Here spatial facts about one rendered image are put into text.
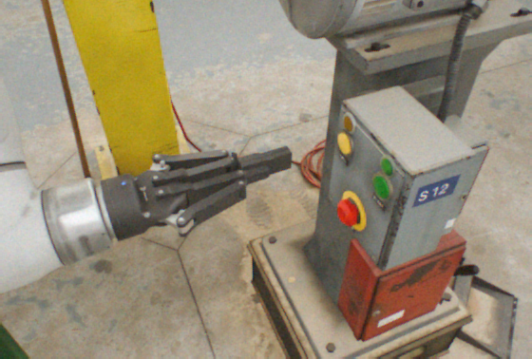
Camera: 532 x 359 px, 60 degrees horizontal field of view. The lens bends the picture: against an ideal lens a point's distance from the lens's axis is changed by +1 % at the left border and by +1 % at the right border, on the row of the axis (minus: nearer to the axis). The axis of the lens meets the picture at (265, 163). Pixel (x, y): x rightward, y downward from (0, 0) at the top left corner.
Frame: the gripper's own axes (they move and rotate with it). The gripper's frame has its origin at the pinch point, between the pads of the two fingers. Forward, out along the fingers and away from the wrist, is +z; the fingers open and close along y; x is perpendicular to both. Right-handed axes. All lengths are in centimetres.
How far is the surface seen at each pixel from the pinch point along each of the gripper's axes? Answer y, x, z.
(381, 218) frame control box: 10.4, -5.4, 12.1
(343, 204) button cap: 4.4, -8.2, 10.3
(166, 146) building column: -109, -88, 2
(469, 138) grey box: -5.1, -14.7, 43.8
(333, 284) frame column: -16, -72, 28
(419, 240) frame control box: 12.8, -10.1, 17.7
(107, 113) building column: -109, -65, -17
